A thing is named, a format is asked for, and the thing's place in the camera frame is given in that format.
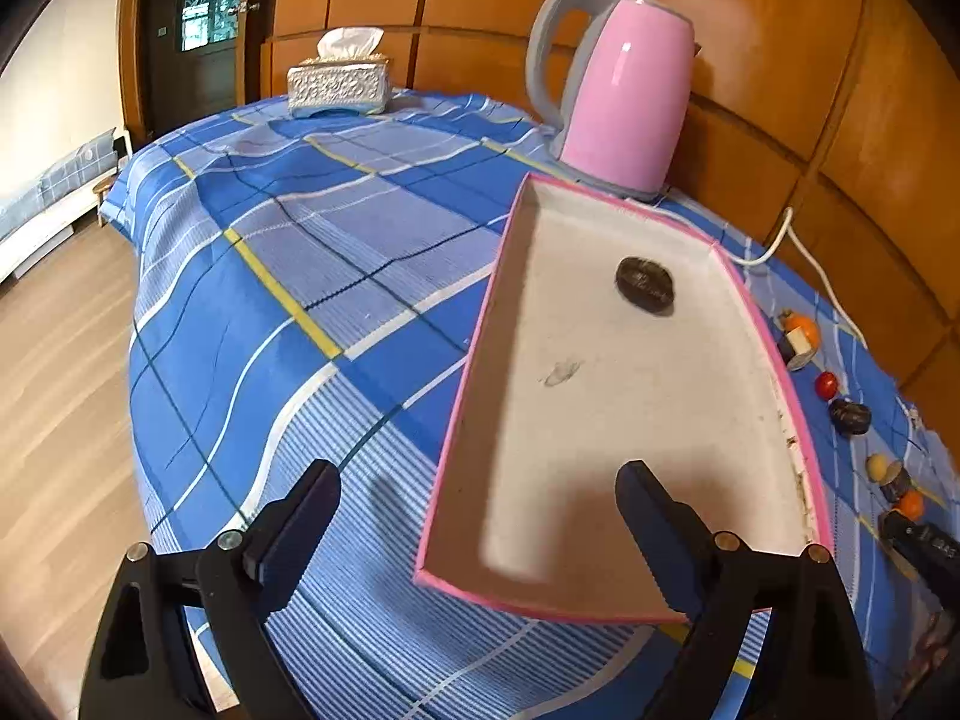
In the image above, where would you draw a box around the small orange tangerine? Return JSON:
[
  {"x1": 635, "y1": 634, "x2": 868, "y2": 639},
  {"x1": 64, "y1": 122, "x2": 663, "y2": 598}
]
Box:
[{"x1": 895, "y1": 488, "x2": 924, "y2": 522}]

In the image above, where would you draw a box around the small tan round fruit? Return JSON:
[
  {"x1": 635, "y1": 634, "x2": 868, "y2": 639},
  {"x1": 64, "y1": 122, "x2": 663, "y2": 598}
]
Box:
[{"x1": 866, "y1": 454, "x2": 890, "y2": 484}]

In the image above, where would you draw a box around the dark brown passion fruit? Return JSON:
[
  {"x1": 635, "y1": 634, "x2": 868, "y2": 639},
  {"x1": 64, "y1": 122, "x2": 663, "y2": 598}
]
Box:
[{"x1": 828, "y1": 398, "x2": 872, "y2": 437}]

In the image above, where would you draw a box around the red cherry tomato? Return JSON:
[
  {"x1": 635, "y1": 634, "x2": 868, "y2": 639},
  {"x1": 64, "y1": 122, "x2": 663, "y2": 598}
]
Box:
[{"x1": 814, "y1": 371, "x2": 839, "y2": 401}]

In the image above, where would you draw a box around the orange toy carrot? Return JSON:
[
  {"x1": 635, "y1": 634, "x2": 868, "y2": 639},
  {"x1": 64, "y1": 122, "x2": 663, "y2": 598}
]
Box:
[{"x1": 779, "y1": 309, "x2": 822, "y2": 351}]

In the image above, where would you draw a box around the pink white shallow box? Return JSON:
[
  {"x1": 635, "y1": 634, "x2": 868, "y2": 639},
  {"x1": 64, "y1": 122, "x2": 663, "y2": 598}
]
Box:
[{"x1": 415, "y1": 174, "x2": 832, "y2": 624}]

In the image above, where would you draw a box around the dark brown fruit in box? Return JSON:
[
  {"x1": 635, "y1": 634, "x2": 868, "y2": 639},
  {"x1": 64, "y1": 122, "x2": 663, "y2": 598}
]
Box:
[{"x1": 615, "y1": 257, "x2": 675, "y2": 314}]

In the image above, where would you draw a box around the blue plaid tablecloth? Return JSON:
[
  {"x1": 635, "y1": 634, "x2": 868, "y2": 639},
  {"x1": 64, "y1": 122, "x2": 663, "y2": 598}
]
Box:
[{"x1": 101, "y1": 88, "x2": 959, "y2": 720}]

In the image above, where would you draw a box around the white bench with cushion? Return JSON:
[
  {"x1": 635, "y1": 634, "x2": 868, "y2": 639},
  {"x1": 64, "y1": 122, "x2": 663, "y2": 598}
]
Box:
[{"x1": 2, "y1": 127, "x2": 132, "y2": 281}]

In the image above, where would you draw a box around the pink grey electric kettle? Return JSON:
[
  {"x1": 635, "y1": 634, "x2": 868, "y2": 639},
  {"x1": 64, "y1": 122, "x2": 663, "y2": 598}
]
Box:
[{"x1": 524, "y1": 0, "x2": 698, "y2": 200}]

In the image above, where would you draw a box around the silver ornate tissue box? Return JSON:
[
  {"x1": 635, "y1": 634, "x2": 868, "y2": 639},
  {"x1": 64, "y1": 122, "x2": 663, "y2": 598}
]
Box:
[{"x1": 286, "y1": 26, "x2": 392, "y2": 117}]

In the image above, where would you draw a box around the dark wooden door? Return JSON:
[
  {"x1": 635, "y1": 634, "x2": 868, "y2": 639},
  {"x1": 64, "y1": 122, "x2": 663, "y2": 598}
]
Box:
[{"x1": 142, "y1": 0, "x2": 241, "y2": 140}]

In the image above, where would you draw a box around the white kettle power cable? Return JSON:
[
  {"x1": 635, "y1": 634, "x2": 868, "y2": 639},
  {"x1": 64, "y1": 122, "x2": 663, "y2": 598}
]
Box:
[{"x1": 659, "y1": 205, "x2": 925, "y2": 421}]

